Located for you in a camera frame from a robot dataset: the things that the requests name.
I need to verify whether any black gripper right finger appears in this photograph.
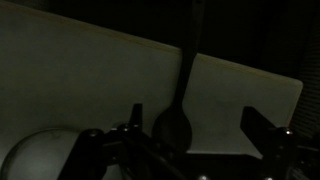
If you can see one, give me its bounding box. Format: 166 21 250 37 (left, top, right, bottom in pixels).
239 105 298 180

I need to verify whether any black ladle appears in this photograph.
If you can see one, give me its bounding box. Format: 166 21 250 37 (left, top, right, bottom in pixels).
151 0 206 155

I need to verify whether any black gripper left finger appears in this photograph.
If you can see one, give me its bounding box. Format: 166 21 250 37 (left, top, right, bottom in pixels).
62 103 183 180

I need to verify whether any large glass lid black knob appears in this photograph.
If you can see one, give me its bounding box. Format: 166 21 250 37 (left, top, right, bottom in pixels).
0 127 128 180

